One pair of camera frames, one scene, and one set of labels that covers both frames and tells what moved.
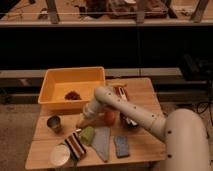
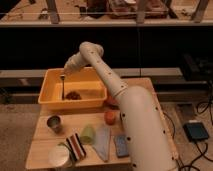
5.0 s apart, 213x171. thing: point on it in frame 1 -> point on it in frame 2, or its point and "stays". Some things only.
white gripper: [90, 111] -> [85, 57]
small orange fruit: [109, 117] stays
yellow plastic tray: [70, 87] stays
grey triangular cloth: [101, 142] stays
